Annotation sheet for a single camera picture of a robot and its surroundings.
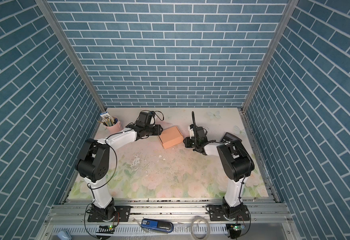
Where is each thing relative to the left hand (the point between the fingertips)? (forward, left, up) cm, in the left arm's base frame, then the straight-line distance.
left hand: (160, 129), depth 96 cm
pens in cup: (+2, +32, +7) cm, 33 cm away
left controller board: (-51, +24, -13) cm, 58 cm away
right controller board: (-53, -39, -11) cm, 67 cm away
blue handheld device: (-51, -2, -5) cm, 52 cm away
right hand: (-4, -15, -6) cm, 16 cm away
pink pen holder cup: (+4, +32, -4) cm, 32 cm away
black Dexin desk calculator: (-2, -46, -7) cm, 47 cm away
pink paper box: (-2, -6, -6) cm, 9 cm away
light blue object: (-54, +40, -8) cm, 68 cm away
